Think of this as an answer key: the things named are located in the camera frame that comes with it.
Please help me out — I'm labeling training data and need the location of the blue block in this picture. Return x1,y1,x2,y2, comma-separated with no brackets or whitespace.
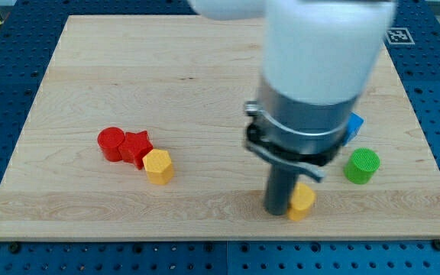
343,112,364,146

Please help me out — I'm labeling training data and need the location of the black white fiducial marker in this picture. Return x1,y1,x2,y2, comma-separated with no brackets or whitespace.
386,27,415,45

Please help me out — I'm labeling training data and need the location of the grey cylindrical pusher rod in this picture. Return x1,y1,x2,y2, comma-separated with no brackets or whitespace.
264,165,299,215

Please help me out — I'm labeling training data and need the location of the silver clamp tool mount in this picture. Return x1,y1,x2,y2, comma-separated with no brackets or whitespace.
244,77,358,183

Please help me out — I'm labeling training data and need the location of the yellow hexagon block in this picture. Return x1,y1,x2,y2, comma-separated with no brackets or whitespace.
142,149,174,185

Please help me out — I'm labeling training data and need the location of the green cylinder block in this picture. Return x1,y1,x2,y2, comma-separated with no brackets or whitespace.
343,147,380,185

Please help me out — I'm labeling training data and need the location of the yellow rounded block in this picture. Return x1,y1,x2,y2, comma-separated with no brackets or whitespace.
286,183,316,222

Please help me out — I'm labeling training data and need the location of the light wooden board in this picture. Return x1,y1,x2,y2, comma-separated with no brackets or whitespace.
0,15,440,242

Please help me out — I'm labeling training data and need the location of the red star block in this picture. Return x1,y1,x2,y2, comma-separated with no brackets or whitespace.
118,131,154,170

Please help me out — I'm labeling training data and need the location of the red cylinder block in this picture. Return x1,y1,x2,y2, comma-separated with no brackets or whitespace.
97,127,125,162

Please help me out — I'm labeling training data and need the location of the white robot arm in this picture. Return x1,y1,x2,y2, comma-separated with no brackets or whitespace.
189,0,397,215

